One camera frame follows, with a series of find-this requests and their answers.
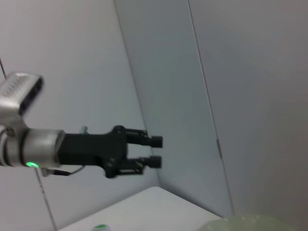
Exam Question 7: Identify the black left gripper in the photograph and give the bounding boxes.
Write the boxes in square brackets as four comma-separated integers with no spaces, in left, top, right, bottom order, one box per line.
[59,125,164,179]

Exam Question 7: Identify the translucent green fruit plate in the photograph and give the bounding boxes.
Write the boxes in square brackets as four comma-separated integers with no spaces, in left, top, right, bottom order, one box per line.
[199,213,308,231]

